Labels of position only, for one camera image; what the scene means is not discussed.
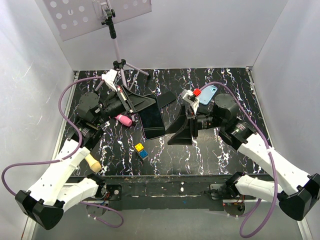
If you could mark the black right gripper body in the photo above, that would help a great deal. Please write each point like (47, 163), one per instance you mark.
(207, 121)

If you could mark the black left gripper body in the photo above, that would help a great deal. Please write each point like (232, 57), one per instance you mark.
(112, 108)

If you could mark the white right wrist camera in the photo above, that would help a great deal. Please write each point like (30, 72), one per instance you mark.
(191, 98)

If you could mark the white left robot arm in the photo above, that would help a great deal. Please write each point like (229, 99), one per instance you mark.
(46, 201)

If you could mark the light blue phone case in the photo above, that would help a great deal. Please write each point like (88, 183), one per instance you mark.
(207, 94)

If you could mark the wooden handled tool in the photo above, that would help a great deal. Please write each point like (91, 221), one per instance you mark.
(93, 164)

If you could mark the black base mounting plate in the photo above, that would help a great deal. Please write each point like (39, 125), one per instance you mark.
(161, 192)

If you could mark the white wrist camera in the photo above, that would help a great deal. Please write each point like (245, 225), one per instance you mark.
(191, 98)
(109, 78)

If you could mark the lilac music stand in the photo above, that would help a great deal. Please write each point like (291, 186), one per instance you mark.
(74, 18)

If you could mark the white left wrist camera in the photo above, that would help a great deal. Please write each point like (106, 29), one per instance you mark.
(109, 78)

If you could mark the pink cylindrical stick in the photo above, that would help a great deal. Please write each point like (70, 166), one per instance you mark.
(124, 120)

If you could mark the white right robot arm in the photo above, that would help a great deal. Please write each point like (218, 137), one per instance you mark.
(293, 190)

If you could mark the orange and blue toy blocks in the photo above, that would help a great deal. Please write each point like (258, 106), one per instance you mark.
(142, 153)

